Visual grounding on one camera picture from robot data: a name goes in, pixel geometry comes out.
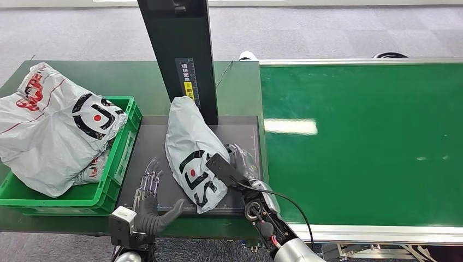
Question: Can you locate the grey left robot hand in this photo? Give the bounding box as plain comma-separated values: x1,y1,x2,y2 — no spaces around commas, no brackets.
132,157,186,225

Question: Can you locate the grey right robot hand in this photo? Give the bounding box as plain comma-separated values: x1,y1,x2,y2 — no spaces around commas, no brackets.
225,143,281,215

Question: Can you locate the grey plastic mailer package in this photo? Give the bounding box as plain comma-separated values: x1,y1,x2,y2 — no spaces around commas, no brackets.
164,96,233,215

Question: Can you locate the green conveyor belt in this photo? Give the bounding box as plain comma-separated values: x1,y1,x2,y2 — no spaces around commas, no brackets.
259,57,463,247

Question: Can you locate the green plastic crate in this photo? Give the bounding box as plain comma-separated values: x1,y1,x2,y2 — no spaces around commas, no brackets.
0,96,143,217

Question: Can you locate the black scanner platform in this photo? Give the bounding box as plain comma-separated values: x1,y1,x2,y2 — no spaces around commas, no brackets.
115,115,267,217

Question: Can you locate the small grey mailer bag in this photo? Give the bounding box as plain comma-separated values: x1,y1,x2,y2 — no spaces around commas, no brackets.
72,144,114,187

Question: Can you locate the dark green table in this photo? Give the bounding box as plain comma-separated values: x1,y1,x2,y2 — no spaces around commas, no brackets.
0,60,270,241

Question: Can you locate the black yellow column label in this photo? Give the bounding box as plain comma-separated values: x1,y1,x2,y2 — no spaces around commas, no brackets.
175,57,201,109

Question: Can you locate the large grey mailer bag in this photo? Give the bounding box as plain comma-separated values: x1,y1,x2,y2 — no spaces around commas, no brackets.
0,62,128,199

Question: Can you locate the black scanner column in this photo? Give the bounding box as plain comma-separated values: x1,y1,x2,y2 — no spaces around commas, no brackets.
136,0,219,126

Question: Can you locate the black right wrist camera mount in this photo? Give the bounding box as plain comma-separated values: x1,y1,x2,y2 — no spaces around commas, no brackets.
205,152,251,189

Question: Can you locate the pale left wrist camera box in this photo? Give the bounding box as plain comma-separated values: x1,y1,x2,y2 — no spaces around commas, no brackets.
108,205,138,249

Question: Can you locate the thin black table cable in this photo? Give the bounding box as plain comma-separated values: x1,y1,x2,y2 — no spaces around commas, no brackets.
215,60,234,90

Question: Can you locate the black coiled cable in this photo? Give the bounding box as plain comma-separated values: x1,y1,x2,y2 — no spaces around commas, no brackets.
372,52,409,59

